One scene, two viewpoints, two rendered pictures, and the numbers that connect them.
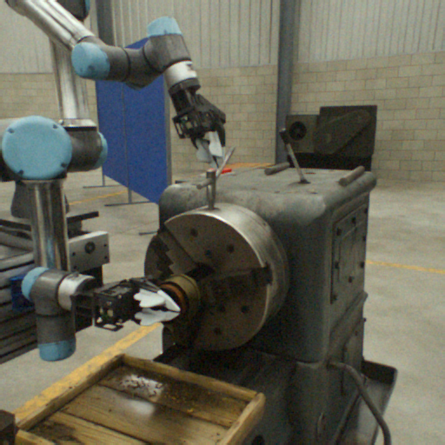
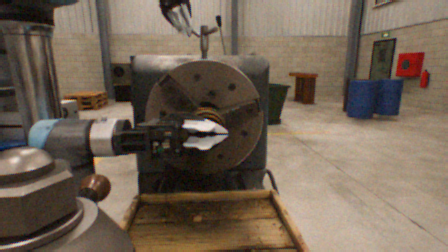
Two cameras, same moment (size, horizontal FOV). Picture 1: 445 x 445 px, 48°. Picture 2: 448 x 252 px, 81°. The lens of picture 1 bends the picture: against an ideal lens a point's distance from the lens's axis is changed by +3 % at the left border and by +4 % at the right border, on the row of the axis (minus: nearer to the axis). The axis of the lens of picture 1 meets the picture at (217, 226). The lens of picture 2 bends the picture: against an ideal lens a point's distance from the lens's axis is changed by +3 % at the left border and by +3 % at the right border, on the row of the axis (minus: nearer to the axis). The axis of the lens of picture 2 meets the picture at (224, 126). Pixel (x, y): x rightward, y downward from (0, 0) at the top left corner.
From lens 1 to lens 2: 0.60 m
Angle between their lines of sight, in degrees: 32
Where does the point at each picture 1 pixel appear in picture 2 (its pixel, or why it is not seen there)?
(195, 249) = (200, 91)
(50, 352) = not seen: hidden behind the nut
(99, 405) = (155, 239)
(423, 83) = (180, 49)
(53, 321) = (79, 172)
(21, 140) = not seen: outside the picture
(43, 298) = (67, 148)
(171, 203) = (145, 67)
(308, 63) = (118, 34)
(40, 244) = (32, 99)
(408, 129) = not seen: hidden behind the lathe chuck
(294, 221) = (252, 71)
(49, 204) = (40, 53)
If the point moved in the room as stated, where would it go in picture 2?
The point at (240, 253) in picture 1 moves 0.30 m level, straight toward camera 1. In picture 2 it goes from (240, 89) to (343, 102)
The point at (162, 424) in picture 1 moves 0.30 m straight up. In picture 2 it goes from (227, 233) to (227, 85)
